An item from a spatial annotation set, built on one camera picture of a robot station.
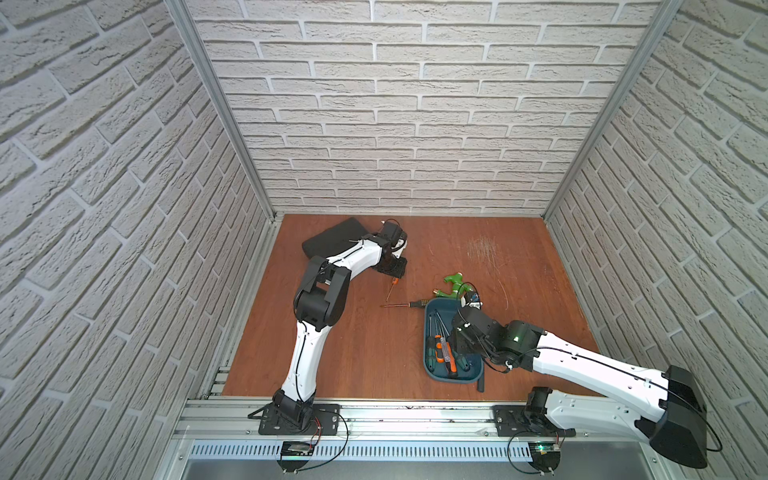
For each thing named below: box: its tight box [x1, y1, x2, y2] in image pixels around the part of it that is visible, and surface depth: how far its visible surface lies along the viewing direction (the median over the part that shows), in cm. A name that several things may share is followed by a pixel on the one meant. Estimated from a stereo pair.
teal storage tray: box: [423, 298, 483, 384], surface depth 83 cm
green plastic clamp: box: [433, 272, 473, 298], surface depth 100 cm
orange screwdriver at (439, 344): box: [434, 314, 445, 364], surface depth 85 cm
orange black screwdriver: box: [446, 342, 458, 378], surface depth 81 cm
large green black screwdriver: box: [427, 314, 436, 373], surface depth 85 cm
